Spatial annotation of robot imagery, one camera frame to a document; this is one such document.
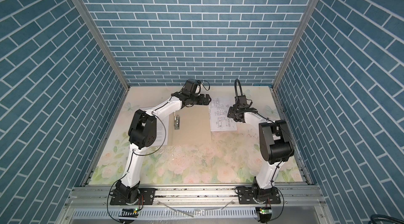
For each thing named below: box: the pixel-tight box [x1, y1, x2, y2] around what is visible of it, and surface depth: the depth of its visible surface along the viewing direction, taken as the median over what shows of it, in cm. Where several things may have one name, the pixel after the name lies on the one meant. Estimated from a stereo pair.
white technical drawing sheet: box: [208, 96, 238, 132], surface depth 104 cm
